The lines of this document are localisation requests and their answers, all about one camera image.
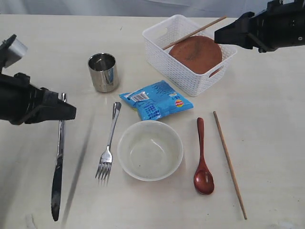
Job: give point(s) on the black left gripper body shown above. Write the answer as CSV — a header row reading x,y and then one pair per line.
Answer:
x,y
21,102

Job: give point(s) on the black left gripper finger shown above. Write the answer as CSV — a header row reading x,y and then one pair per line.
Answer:
x,y
61,111

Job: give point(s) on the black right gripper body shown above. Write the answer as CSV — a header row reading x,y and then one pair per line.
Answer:
x,y
279,25

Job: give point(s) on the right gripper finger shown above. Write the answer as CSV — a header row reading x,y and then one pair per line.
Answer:
x,y
237,32

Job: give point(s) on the shiny steel cup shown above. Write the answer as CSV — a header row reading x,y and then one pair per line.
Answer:
x,y
103,72

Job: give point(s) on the silver metal fork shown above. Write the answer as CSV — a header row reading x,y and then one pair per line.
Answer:
x,y
106,159

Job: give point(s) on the brown wooden chopstick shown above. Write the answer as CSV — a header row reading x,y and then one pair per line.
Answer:
x,y
230,165

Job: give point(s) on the silver metal utensil handle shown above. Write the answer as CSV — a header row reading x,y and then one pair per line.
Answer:
x,y
57,177

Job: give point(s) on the grey-green ceramic bowl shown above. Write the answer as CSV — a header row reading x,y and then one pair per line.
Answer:
x,y
150,151

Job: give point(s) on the blue chips snack bag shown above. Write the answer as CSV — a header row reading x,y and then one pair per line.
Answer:
x,y
156,101

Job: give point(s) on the red-brown wooden spoon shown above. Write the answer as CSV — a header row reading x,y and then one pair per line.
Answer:
x,y
203,180

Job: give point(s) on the brown wooden plate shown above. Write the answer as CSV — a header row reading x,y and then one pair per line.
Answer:
x,y
198,53

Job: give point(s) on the white woven plastic basket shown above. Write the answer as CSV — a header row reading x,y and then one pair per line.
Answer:
x,y
169,30

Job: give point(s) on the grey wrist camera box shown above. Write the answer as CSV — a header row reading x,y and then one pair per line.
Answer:
x,y
11,51

